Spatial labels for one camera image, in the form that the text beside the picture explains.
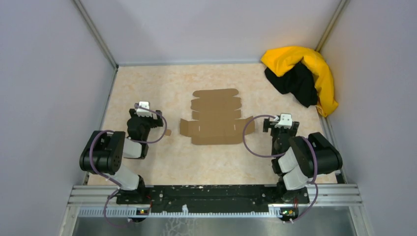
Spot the brown cardboard box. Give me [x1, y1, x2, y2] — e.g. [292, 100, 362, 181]
[179, 88, 255, 145]

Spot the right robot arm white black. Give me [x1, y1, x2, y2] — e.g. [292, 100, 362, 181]
[263, 118, 343, 203]

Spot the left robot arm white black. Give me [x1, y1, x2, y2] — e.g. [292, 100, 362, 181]
[79, 106, 166, 205]

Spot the black cloth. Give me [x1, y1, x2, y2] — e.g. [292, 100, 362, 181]
[264, 61, 318, 108]

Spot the yellow cloth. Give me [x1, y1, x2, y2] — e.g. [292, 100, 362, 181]
[261, 46, 338, 118]

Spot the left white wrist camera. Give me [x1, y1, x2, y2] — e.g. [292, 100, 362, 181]
[134, 101, 152, 117]

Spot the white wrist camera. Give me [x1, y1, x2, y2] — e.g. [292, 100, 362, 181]
[134, 101, 152, 117]
[273, 113, 293, 129]

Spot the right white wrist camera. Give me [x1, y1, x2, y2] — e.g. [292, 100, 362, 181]
[273, 113, 293, 129]

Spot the aluminium front rail frame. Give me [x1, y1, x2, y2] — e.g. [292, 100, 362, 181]
[60, 184, 374, 236]

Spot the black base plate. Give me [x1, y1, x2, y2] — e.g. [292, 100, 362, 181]
[131, 184, 310, 213]

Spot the right corner aluminium post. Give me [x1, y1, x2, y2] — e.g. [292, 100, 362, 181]
[315, 0, 350, 53]

